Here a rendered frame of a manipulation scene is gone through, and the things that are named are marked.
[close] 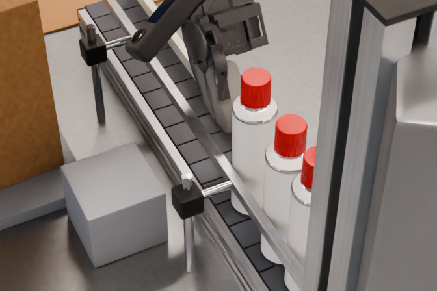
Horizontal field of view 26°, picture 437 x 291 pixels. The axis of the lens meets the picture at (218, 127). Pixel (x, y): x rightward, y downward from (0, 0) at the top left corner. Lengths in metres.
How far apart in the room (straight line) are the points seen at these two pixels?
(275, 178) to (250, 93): 0.10
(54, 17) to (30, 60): 0.41
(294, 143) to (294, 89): 0.43
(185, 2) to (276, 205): 0.26
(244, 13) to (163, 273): 0.33
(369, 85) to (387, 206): 0.06
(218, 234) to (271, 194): 0.15
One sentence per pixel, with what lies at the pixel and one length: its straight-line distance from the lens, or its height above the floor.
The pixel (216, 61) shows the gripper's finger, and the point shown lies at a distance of 1.11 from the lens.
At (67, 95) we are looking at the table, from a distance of 1.41.
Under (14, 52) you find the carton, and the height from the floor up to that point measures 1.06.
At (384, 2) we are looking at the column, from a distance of 0.44.
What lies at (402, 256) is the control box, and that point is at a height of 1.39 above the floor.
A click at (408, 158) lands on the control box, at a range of 0.43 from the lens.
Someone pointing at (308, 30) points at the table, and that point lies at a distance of 1.51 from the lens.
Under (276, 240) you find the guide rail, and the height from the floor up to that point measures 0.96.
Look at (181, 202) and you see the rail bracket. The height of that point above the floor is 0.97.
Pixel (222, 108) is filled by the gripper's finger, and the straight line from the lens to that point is 1.14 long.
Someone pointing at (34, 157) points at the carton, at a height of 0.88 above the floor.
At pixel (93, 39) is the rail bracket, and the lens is 1.26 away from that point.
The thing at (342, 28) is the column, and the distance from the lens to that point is 0.46.
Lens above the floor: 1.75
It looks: 44 degrees down
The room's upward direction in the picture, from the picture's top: straight up
